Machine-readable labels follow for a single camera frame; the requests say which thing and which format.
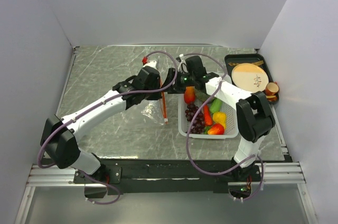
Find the red orange mango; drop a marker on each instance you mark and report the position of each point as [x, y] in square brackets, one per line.
[189, 95]

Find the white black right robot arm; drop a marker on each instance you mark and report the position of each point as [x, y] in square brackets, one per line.
[254, 116]

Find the brown ceramic cup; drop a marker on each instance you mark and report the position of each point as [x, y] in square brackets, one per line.
[271, 89]

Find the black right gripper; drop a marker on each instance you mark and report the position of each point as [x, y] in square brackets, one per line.
[176, 88]

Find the gold knife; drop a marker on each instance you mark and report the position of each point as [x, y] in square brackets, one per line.
[258, 63]

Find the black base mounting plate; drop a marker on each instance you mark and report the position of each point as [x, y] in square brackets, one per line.
[145, 176]

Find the clear zip top bag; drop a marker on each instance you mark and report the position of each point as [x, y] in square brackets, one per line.
[156, 110]

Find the orange carrot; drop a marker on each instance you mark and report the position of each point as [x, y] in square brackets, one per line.
[207, 117]

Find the dark purple grape bunch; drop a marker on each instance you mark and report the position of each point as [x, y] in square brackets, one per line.
[198, 124]

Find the aluminium frame rail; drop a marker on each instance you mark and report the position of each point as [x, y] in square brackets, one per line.
[274, 173]

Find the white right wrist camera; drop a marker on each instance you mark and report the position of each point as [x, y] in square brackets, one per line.
[182, 64]

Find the green netted melon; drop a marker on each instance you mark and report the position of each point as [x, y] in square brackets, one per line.
[201, 96]

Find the gold spoon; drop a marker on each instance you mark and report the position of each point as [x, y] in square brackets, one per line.
[233, 64]

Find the green bitter gourd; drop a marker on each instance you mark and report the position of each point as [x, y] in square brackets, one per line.
[216, 105]

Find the white plastic perforated basket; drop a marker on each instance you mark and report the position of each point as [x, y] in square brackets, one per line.
[231, 130]

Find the yellow bell pepper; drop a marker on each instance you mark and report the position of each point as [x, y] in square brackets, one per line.
[220, 118]

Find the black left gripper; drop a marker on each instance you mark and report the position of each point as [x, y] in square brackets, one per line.
[157, 95]

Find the black rectangular tray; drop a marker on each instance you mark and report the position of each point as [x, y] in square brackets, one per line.
[246, 58]

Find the peach and cream plate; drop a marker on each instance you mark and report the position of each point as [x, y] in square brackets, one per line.
[249, 77]

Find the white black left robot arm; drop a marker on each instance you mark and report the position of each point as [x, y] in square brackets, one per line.
[61, 135]

